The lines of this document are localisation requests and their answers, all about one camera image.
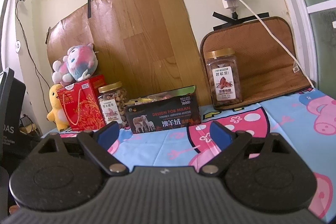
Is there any thin black cable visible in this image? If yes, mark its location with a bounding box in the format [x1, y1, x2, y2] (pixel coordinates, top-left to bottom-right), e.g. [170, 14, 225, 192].
[15, 0, 53, 89]

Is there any cashew jar with gold lid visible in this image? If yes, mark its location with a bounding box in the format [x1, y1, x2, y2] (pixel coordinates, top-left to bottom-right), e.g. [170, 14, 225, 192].
[98, 81, 129, 129]

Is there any white power cable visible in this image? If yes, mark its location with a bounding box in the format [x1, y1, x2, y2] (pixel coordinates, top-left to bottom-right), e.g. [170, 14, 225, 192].
[199, 0, 316, 88]

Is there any pastel pink blue plush toy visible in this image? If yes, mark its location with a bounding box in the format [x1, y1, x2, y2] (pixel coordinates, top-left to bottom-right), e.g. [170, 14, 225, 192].
[52, 43, 99, 87]

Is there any red gift box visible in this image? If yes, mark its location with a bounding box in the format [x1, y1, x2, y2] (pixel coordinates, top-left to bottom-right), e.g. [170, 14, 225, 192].
[56, 74, 107, 132]

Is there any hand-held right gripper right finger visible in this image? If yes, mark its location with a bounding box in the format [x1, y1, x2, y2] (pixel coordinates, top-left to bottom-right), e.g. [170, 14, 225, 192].
[202, 120, 300, 175]

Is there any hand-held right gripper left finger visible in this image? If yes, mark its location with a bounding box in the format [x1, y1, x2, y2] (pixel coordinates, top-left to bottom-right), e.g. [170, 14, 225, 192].
[28, 121, 130, 175]

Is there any pecan jar with gold lid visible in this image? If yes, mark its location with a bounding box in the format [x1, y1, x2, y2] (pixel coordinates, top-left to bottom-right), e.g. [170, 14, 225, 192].
[205, 48, 244, 110]

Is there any black cardboard box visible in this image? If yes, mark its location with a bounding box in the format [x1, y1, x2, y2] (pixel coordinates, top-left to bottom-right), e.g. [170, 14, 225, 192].
[125, 85, 202, 134]

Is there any cartoon pig bedsheet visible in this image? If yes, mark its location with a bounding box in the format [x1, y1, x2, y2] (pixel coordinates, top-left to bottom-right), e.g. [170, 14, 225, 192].
[42, 88, 336, 224]

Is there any brown seat mat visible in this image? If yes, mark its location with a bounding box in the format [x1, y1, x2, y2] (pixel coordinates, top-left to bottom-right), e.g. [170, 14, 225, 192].
[200, 17, 317, 111]

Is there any wooden board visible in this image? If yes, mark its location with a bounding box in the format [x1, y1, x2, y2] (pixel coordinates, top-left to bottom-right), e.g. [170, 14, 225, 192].
[45, 0, 211, 107]

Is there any yellow duck plush toy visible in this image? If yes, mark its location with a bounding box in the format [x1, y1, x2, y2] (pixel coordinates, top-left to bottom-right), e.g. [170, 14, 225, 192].
[47, 84, 70, 132]

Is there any green glass window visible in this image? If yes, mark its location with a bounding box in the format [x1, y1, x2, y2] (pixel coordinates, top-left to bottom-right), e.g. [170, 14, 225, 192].
[282, 0, 336, 79]

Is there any yellow-edged clear biscuit packet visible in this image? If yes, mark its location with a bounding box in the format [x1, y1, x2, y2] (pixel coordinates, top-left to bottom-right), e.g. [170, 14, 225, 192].
[127, 98, 158, 105]

